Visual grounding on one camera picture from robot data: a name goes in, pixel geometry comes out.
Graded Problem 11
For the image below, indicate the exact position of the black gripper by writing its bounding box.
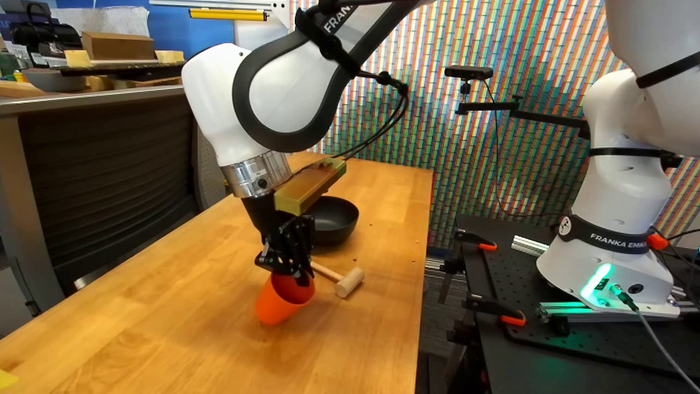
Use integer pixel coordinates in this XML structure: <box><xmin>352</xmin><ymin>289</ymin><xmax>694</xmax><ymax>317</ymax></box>
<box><xmin>240</xmin><ymin>191</ymin><xmax>317</xmax><ymax>289</ymax></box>

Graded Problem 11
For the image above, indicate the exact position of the orange plastic cup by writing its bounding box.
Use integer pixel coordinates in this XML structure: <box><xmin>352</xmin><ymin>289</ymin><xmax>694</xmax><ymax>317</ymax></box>
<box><xmin>251</xmin><ymin>270</ymin><xmax>317</xmax><ymax>328</ymax></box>

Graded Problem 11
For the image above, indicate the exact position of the black perforated robot base table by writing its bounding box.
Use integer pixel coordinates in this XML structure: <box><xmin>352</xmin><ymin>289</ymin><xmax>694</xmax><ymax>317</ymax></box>
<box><xmin>453</xmin><ymin>215</ymin><xmax>700</xmax><ymax>394</ymax></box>

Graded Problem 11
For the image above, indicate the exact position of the black bowl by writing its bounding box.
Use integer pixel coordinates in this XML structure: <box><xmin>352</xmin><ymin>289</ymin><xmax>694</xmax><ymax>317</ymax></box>
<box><xmin>305</xmin><ymin>195</ymin><xmax>360</xmax><ymax>250</ymax></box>

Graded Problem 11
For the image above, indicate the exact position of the small wooden mallet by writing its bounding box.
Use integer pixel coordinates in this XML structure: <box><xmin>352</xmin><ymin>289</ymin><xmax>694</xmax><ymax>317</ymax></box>
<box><xmin>309</xmin><ymin>260</ymin><xmax>366</xmax><ymax>300</ymax></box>

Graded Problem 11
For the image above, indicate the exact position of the wooden block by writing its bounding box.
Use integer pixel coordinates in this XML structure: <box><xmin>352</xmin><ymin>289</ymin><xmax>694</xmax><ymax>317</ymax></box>
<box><xmin>272</xmin><ymin>155</ymin><xmax>351</xmax><ymax>219</ymax></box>

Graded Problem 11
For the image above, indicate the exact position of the black orange bar clamp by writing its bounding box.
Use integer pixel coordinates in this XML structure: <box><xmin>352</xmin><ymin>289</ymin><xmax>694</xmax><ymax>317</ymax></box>
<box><xmin>453</xmin><ymin>227</ymin><xmax>501</xmax><ymax>255</ymax></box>
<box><xmin>465</xmin><ymin>290</ymin><xmax>530</xmax><ymax>331</ymax></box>

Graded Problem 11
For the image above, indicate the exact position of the grey mesh office chair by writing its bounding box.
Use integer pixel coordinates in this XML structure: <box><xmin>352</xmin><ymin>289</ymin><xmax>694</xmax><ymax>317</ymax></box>
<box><xmin>0</xmin><ymin>82</ymin><xmax>204</xmax><ymax>316</ymax></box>

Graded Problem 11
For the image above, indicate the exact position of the pale yellow foam block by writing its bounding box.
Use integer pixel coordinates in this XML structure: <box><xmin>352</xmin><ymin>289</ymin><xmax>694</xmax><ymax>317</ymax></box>
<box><xmin>64</xmin><ymin>49</ymin><xmax>185</xmax><ymax>72</ymax></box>

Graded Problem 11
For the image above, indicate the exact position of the multicolour patterned backdrop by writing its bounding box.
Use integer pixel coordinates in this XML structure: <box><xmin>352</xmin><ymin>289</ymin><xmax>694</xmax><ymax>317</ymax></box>
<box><xmin>287</xmin><ymin>0</ymin><xmax>700</xmax><ymax>253</ymax></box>

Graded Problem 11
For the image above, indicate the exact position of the short silver aluminium bar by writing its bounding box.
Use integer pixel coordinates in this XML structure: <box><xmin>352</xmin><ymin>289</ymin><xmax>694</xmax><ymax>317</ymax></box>
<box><xmin>509</xmin><ymin>231</ymin><xmax>552</xmax><ymax>259</ymax></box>

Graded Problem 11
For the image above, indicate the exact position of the yellow bar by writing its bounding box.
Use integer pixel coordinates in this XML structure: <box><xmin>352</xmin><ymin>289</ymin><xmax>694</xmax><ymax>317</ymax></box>
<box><xmin>188</xmin><ymin>6</ymin><xmax>268</xmax><ymax>24</ymax></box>

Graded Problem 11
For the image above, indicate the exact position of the wooden box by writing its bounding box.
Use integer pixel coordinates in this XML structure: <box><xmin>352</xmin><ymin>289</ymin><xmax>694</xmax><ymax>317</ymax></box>
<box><xmin>79</xmin><ymin>30</ymin><xmax>159</xmax><ymax>61</ymax></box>

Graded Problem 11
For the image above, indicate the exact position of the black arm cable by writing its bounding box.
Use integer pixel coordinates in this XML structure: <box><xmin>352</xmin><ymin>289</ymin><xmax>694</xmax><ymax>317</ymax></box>
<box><xmin>338</xmin><ymin>67</ymin><xmax>412</xmax><ymax>160</ymax></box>

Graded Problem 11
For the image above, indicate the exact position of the black external camera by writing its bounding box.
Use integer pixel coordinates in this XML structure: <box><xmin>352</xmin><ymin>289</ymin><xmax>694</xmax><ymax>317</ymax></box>
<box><xmin>445</xmin><ymin>64</ymin><xmax>496</xmax><ymax>98</ymax></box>

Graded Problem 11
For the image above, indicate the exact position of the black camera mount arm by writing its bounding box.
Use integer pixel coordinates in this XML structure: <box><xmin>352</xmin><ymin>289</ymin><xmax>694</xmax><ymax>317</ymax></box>
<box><xmin>454</xmin><ymin>94</ymin><xmax>593</xmax><ymax>140</ymax></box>

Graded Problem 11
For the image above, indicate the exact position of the silver aluminium rail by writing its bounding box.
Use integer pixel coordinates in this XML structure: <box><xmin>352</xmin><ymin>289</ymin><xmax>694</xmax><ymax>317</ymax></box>
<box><xmin>538</xmin><ymin>298</ymin><xmax>684</xmax><ymax>324</ymax></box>

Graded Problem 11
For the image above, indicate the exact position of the grey cable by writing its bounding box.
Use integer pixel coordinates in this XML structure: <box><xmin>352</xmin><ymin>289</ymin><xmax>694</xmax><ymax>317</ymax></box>
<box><xmin>610</xmin><ymin>283</ymin><xmax>700</xmax><ymax>394</ymax></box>

